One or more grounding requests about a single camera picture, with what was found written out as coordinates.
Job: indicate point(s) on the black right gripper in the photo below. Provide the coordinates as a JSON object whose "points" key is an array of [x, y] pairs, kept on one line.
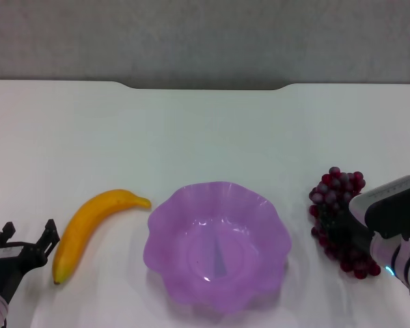
{"points": [[348, 232]]}

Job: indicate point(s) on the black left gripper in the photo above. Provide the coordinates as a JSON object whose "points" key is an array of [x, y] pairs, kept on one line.
{"points": [[10, 270]]}

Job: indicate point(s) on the dark red grape bunch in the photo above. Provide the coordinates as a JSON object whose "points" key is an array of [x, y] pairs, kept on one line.
{"points": [[338, 181]]}

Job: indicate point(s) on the yellow banana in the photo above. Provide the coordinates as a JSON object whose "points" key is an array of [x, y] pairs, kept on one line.
{"points": [[78, 222]]}

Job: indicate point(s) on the purple wavy plastic bowl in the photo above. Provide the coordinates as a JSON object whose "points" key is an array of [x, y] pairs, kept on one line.
{"points": [[218, 246]]}

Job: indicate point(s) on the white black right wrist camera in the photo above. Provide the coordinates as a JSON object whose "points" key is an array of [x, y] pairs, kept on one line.
{"points": [[389, 205]]}

